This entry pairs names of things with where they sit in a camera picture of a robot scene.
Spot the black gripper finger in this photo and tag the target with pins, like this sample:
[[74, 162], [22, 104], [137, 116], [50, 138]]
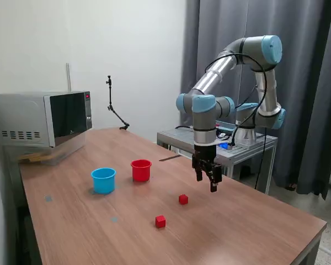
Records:
[[216, 175], [199, 174]]

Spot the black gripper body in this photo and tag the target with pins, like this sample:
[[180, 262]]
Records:
[[205, 154]]

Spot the red cube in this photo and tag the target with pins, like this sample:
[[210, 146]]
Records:
[[183, 199], [160, 221]]

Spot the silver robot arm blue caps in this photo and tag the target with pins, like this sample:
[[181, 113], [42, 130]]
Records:
[[209, 77]]

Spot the grey metal robot cart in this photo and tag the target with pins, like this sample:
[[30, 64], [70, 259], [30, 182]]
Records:
[[231, 158]]

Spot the white printed label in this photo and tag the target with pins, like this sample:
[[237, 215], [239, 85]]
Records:
[[223, 135]]

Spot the blue teach pendant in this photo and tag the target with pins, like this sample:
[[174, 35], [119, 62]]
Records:
[[226, 128]]

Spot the black tape strip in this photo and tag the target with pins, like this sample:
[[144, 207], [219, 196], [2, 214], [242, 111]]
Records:
[[169, 158]]

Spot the red plastic cup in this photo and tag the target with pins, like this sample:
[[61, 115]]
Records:
[[140, 172]]

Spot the black sandal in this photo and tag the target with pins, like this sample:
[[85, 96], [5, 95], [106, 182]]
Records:
[[291, 186]]

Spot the blue tape piece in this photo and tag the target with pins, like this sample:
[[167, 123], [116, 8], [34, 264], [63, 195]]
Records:
[[48, 198], [114, 219]]

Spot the grey table leg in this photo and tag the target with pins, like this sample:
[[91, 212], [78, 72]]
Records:
[[310, 254]]

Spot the grey curtain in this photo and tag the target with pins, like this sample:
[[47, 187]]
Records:
[[306, 82]]

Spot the white vertical pole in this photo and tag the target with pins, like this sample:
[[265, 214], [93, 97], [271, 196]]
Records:
[[68, 77]]

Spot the silver microwave oven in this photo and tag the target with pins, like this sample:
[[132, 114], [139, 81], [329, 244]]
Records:
[[22, 118]]

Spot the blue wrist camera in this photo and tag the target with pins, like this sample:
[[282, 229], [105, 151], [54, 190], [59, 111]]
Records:
[[224, 145]]

